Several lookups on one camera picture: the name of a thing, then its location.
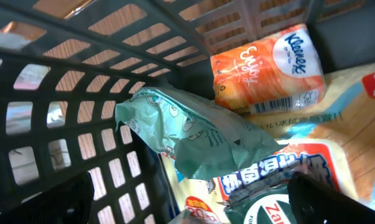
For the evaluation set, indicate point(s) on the dark grey plastic basket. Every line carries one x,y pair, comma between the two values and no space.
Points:
65,64

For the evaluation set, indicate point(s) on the orange Kleenex tissue pack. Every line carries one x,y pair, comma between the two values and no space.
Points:
280,72

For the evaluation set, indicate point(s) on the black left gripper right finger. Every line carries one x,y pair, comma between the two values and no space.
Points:
313,202

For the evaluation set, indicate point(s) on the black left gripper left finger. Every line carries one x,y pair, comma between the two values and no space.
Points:
68,202

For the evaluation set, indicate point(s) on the mint green wipes pack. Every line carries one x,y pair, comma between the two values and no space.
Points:
204,140

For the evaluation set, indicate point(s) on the green white small pack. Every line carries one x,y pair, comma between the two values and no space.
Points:
270,206

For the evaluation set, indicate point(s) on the yellow wet wipes pack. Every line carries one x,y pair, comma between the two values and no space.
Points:
332,142

